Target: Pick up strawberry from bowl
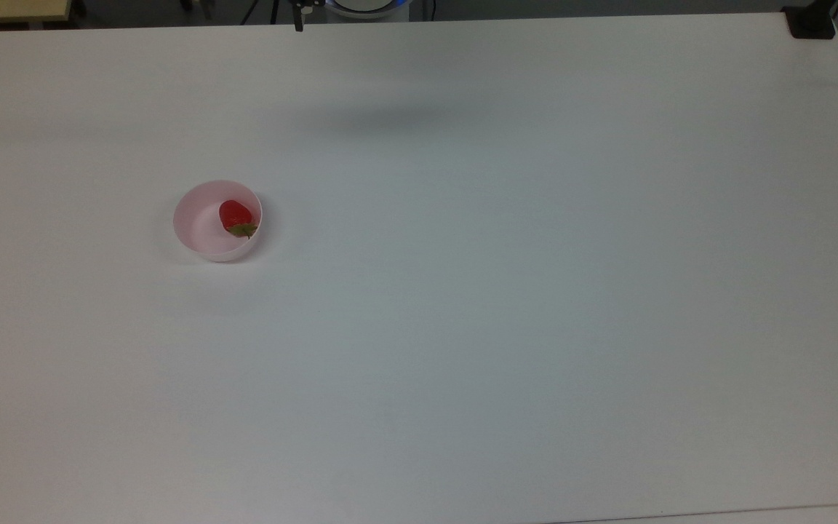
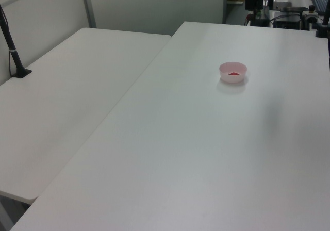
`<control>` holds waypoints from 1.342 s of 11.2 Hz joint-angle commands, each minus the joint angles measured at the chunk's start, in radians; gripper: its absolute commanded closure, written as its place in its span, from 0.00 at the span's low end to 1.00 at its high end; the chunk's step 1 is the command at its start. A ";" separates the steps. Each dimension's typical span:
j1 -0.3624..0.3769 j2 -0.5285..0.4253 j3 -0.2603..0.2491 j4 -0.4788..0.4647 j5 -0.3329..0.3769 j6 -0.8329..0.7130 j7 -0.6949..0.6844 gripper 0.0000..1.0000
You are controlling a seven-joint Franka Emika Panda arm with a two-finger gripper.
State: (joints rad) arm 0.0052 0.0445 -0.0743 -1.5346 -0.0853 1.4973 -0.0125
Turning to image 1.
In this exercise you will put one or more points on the pink plastic bowl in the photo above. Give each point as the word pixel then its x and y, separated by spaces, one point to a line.
pixel 204 225

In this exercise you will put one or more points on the red strawberry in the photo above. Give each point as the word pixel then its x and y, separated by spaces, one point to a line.
pixel 236 217

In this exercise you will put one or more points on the black tripod legs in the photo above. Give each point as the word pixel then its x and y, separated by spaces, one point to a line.
pixel 270 10

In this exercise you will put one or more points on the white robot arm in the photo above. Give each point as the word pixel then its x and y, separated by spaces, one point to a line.
pixel 366 7

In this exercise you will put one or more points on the beige side table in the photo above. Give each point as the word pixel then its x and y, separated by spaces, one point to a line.
pixel 8 9

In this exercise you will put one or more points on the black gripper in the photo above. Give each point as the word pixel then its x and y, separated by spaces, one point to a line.
pixel 305 3

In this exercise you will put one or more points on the black table clamp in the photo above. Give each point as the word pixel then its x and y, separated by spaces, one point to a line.
pixel 811 22

